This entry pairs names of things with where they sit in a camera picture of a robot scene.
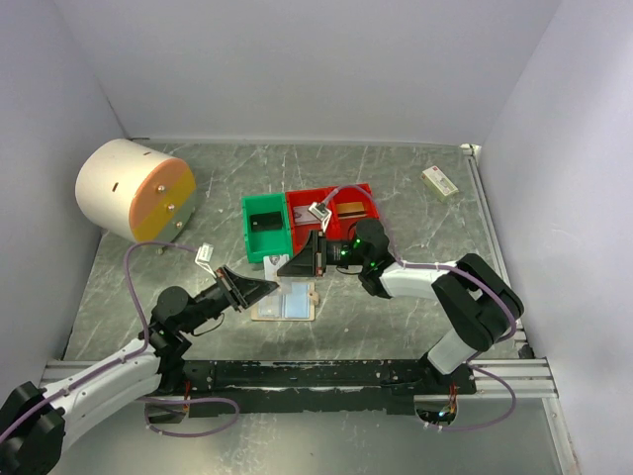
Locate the red bin right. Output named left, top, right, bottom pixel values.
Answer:
left=327, top=183, right=380, bottom=238

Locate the red bin middle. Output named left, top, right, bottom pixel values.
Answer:
left=286, top=187, right=333, bottom=254

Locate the tan card holder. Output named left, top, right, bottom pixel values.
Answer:
left=250, top=282, right=319, bottom=322

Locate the red bin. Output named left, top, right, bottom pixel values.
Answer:
left=286, top=187, right=333, bottom=254
left=327, top=183, right=380, bottom=238

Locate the white cylinder with orange face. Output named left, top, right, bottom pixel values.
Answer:
left=75, top=139, right=197, bottom=242

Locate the black credit card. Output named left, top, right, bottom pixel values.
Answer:
left=249, top=211, right=284, bottom=233

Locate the small white cardboard box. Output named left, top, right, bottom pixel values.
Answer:
left=421, top=165, right=459, bottom=202

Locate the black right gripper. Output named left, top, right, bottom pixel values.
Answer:
left=276, top=229, right=368, bottom=277

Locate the green plastic bin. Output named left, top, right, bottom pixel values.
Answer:
left=241, top=193, right=293, bottom=264

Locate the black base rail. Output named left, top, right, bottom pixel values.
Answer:
left=149, top=359, right=476, bottom=416

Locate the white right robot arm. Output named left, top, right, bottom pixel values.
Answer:
left=277, top=219, right=524, bottom=394

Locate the silver VIP credit card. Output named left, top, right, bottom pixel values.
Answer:
left=257, top=295, right=283, bottom=319

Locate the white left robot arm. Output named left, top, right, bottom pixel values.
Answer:
left=1, top=266, right=279, bottom=474

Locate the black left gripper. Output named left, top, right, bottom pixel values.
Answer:
left=180, top=264, right=277, bottom=333

